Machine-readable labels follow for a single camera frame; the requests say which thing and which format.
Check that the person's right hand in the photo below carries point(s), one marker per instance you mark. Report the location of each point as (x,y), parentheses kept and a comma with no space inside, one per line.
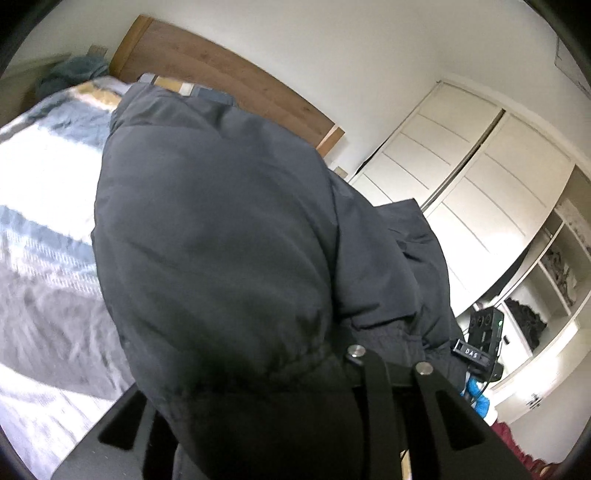
(478,397)

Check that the grey crumpled clothes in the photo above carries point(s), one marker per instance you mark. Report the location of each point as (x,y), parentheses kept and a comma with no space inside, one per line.
(563,272)

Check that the white open shelf unit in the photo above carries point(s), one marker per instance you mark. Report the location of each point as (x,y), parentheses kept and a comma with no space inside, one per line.
(554,350)

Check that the black puffer jacket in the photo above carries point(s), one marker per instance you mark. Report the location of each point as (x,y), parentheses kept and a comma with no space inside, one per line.
(221,230)

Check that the dark folded clothes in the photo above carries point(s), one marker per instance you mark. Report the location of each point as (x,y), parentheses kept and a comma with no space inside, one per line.
(526,321)

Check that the person's right forearm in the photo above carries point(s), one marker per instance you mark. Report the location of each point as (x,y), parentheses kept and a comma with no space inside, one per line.
(521,452)

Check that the white wardrobe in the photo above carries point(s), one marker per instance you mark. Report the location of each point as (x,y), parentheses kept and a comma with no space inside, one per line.
(485,175)

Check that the blue-grey cloth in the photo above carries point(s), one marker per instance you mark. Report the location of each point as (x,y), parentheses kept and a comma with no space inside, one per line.
(74,71)

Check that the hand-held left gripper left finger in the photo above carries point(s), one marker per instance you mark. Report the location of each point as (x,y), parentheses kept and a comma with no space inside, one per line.
(83,461)

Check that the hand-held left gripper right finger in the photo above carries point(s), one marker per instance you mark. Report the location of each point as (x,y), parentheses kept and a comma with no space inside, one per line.
(374,383)

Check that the striped pillow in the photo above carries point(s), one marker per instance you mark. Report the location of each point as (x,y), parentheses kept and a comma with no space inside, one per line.
(189,88)

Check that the striped bed duvet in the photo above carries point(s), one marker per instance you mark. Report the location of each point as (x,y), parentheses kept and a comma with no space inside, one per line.
(46,230)

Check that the wooden headboard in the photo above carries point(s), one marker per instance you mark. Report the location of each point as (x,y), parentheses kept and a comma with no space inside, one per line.
(221,64)

